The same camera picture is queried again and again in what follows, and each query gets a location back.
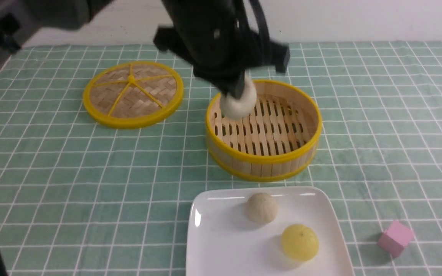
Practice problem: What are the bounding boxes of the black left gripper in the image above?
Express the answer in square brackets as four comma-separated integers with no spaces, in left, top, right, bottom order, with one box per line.
[153,0,290,99]

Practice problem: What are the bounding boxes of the white steamed bun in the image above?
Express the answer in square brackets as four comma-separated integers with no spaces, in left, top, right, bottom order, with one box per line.
[244,192,279,224]
[219,74,257,120]

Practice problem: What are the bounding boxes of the yellow steamed bun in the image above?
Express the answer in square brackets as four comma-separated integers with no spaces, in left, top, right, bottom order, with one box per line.
[280,224,320,262]

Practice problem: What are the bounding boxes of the white square plate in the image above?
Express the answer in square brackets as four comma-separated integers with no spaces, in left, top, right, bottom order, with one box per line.
[185,186,355,276]

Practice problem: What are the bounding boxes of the bamboo steamer basket yellow rim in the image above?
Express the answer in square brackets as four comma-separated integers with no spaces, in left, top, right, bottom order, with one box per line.
[205,80,323,182]

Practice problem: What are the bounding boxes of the bamboo steamer lid yellow rim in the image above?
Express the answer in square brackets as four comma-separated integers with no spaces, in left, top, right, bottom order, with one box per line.
[82,61,184,129]

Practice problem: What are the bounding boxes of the green checkered tablecloth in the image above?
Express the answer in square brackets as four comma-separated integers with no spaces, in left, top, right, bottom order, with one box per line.
[0,41,442,276]

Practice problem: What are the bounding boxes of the pink cube block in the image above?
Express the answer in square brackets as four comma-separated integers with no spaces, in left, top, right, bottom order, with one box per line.
[377,220,414,258]

